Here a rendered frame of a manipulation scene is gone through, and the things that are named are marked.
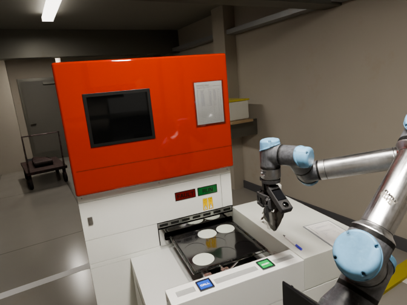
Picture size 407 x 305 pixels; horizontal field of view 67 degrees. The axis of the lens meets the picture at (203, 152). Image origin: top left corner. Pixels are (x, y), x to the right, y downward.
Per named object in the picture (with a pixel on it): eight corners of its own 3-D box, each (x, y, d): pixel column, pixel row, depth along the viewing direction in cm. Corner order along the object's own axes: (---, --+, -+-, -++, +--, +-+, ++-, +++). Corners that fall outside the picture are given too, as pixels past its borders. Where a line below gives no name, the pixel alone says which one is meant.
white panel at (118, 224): (89, 267, 157) (76, 193, 148) (232, 227, 186) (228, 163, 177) (90, 270, 154) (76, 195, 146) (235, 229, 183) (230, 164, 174)
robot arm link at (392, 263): (382, 305, 90) (402, 264, 93) (375, 298, 81) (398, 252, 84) (342, 282, 99) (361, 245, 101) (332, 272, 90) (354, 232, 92)
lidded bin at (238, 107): (250, 118, 419) (249, 98, 413) (226, 122, 400) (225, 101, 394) (230, 116, 460) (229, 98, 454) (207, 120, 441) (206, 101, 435)
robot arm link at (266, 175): (284, 167, 115) (266, 172, 112) (284, 179, 116) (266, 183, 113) (273, 163, 121) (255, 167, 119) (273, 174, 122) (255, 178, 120)
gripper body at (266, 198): (272, 201, 126) (271, 173, 124) (285, 209, 118) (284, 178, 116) (256, 205, 124) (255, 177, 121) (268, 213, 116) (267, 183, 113)
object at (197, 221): (160, 244, 167) (158, 229, 165) (232, 225, 183) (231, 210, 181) (160, 246, 166) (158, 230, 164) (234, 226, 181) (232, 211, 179)
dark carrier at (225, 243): (172, 237, 164) (172, 236, 164) (230, 222, 176) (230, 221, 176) (195, 271, 133) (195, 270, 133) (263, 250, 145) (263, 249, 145)
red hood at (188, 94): (76, 164, 210) (59, 73, 197) (188, 145, 238) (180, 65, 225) (76, 198, 141) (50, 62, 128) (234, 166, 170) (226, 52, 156)
